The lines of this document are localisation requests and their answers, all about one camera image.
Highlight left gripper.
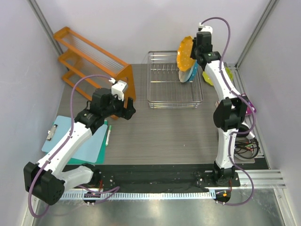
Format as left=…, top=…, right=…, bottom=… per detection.
left=102, top=90, right=135, bottom=120

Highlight orange dotted plate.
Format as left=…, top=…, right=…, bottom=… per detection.
left=176, top=36, right=195, bottom=72

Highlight blue dotted plate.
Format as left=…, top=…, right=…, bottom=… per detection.
left=187, top=61, right=198, bottom=82

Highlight cream and blue plate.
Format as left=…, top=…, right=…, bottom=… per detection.
left=178, top=67, right=193, bottom=83

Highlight green dotted plate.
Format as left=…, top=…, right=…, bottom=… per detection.
left=202, top=67, right=233, bottom=87

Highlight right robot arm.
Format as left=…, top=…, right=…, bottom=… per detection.
left=191, top=31, right=247, bottom=186

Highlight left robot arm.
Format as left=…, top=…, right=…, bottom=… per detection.
left=24, top=81, right=136, bottom=205

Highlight orange wooden shelf rack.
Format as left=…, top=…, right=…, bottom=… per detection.
left=53, top=26, right=137, bottom=121

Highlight green white marker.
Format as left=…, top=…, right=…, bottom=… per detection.
left=105, top=125, right=112, bottom=146

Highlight green folder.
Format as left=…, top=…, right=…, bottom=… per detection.
left=67, top=120, right=108, bottom=165

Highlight light blue clipboard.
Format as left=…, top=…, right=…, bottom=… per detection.
left=41, top=115, right=108, bottom=164

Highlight purple book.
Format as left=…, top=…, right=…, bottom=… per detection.
left=214, top=93, right=257, bottom=117

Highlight white headphones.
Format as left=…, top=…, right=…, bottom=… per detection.
left=237, top=122, right=255, bottom=139

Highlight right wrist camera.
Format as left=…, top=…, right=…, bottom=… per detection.
left=198, top=23, right=213, bottom=34

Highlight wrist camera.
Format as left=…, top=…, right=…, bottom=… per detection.
left=109, top=78, right=128, bottom=101
left=198, top=23, right=213, bottom=34

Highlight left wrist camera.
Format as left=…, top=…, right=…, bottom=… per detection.
left=109, top=78, right=128, bottom=101

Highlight metal wire dish rack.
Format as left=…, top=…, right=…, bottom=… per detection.
left=147, top=50, right=203, bottom=108

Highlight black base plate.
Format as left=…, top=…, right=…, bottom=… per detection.
left=84, top=164, right=241, bottom=194

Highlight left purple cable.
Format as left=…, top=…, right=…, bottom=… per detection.
left=28, top=74, right=120, bottom=218

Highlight purple cable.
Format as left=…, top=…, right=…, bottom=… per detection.
left=28, top=74, right=120, bottom=218
left=199, top=17, right=256, bottom=207

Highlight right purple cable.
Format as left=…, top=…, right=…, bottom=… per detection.
left=199, top=17, right=256, bottom=207

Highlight black cable bundle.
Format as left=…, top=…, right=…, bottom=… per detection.
left=235, top=138, right=261, bottom=162

